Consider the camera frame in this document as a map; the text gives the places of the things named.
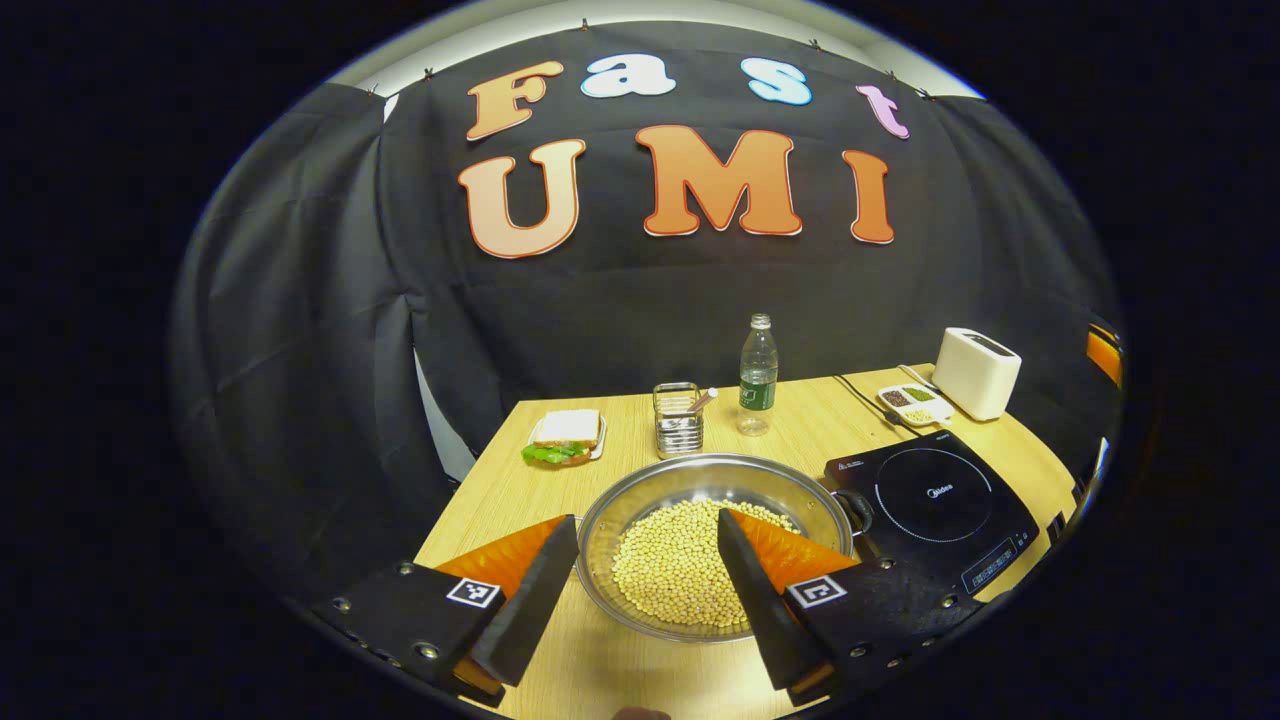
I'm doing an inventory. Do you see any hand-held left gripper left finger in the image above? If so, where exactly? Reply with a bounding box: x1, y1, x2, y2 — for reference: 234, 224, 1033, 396
310, 513, 582, 706

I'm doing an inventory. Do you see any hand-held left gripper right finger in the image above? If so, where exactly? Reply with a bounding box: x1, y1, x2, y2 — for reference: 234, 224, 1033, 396
716, 506, 987, 706

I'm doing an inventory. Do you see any stainless steel pot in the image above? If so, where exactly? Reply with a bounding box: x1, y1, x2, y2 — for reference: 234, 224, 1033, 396
575, 452, 877, 645

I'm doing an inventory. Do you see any black induction cooktop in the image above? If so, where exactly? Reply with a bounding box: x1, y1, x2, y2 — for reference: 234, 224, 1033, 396
822, 429, 1042, 604

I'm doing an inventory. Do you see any pile of yellow soybeans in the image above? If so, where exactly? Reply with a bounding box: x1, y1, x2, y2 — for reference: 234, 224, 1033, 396
611, 499, 801, 630

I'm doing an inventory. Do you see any white toaster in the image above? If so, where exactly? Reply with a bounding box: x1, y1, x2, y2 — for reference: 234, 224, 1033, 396
931, 326, 1024, 423

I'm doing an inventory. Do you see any sandwich on white plate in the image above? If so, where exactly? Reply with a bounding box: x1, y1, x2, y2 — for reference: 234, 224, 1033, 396
520, 407, 609, 468

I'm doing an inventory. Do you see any white divided bean dish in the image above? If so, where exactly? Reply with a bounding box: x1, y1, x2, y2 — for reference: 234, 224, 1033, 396
876, 382, 957, 429

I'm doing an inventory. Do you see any clear plastic water bottle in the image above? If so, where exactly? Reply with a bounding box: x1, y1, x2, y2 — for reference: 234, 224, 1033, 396
736, 312, 781, 438

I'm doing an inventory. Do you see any black backdrop cloth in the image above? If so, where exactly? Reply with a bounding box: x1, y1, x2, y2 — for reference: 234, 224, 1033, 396
170, 20, 1126, 601

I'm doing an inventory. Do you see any metal wire basket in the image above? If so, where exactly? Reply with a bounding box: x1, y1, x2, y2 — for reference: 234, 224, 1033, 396
652, 381, 720, 461

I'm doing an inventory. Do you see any black power cable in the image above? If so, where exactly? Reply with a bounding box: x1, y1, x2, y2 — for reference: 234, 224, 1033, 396
833, 374, 922, 437

